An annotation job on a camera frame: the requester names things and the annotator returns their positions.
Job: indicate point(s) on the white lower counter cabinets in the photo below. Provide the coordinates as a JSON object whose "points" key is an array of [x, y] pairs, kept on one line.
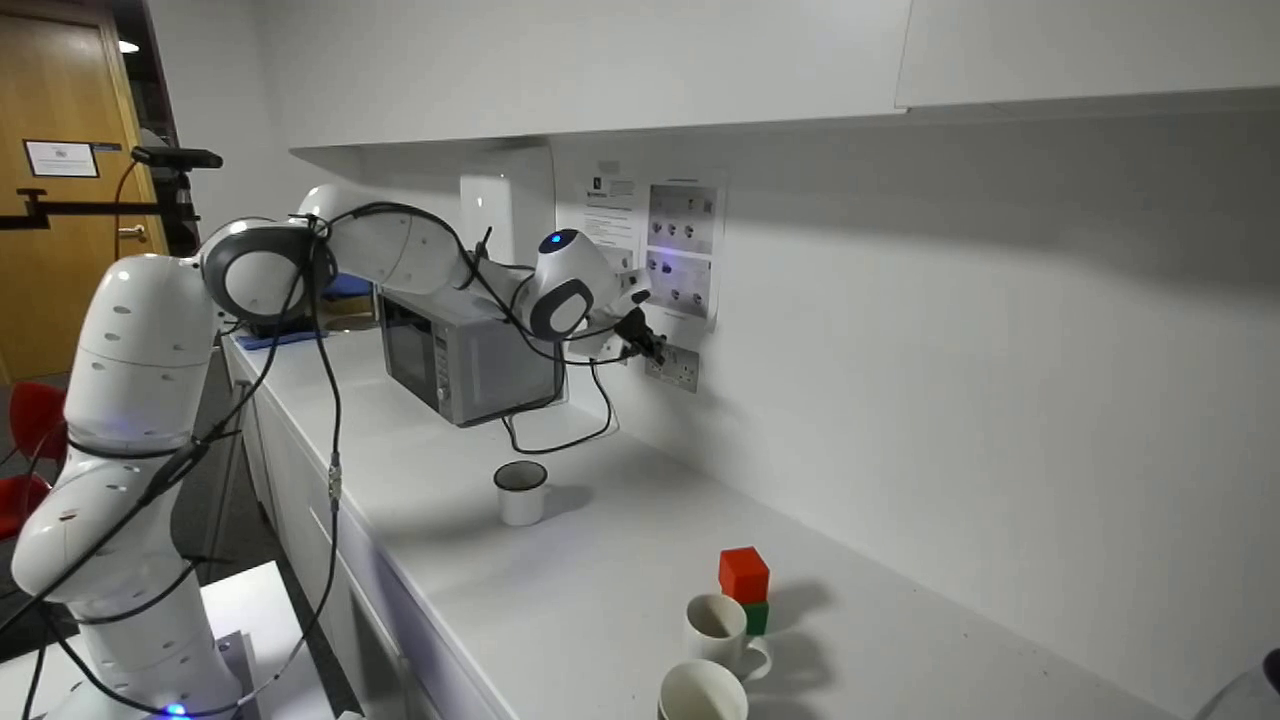
{"points": [[389, 649]]}

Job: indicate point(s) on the black camera on stand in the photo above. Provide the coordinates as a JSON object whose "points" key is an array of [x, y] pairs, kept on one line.
{"points": [[170, 175]]}

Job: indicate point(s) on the socket photo sheet right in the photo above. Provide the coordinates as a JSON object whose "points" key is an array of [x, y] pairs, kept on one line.
{"points": [[683, 229]]}

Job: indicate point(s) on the wooden door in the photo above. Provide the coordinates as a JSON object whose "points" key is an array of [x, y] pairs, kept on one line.
{"points": [[66, 139]]}

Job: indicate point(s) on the white mug near camera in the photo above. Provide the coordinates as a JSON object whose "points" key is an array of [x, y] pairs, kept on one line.
{"points": [[701, 690]]}

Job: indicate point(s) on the small white speckled cup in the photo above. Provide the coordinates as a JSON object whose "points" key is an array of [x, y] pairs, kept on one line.
{"points": [[521, 489]]}

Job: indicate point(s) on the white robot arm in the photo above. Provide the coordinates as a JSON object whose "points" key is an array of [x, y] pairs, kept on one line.
{"points": [[101, 543]]}

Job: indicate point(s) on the silver microwave oven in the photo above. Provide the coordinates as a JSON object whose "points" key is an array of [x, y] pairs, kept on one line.
{"points": [[463, 358]]}

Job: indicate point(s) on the left wall socket with plug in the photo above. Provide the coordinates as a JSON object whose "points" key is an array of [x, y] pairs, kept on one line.
{"points": [[606, 352]]}

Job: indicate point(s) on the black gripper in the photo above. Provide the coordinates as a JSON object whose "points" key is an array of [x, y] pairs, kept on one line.
{"points": [[637, 332]]}

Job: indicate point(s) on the white upper wall cabinets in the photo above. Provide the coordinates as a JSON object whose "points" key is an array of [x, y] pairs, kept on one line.
{"points": [[471, 71]]}

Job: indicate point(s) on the red chair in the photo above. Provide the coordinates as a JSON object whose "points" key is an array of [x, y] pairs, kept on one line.
{"points": [[36, 432]]}

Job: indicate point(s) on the white mug with dark inside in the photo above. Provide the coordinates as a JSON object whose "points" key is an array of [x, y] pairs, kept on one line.
{"points": [[716, 629]]}

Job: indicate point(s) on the red cube block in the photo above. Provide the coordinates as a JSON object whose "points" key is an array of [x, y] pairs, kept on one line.
{"points": [[747, 572]]}

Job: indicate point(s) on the wall socket with switches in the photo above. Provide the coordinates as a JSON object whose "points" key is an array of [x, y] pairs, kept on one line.
{"points": [[678, 371]]}

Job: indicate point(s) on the green cube block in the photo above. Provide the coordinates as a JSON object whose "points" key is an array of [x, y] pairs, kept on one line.
{"points": [[758, 618]]}

